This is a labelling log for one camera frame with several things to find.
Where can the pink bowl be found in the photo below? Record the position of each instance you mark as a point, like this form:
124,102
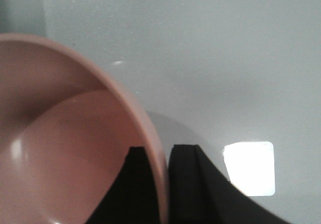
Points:
66,128

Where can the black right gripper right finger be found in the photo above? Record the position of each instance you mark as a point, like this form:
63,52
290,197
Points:
200,193

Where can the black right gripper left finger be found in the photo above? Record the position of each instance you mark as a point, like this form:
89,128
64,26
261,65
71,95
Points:
132,197

